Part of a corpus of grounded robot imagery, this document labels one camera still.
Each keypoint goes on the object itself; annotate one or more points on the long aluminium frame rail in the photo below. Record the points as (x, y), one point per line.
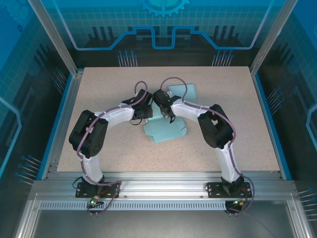
(161, 186)

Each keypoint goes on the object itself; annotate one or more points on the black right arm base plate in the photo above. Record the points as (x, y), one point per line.
(215, 192)

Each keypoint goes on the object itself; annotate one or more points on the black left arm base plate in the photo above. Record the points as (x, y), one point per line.
(85, 194)

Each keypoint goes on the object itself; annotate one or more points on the aluminium corner post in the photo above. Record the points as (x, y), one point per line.
(272, 37)
(55, 37)

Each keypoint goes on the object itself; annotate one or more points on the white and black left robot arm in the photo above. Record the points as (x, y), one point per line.
(119, 116)

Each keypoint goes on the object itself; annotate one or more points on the blue-edged table side rail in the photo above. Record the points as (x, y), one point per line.
(70, 99)
(263, 99)

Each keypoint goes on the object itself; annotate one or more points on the aluminium frame bar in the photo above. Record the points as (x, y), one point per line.
(27, 220)
(298, 220)

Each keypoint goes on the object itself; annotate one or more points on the green-lit power connector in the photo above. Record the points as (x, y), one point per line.
(239, 202)
(94, 201)

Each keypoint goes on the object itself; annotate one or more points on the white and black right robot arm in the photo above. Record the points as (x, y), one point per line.
(190, 111)

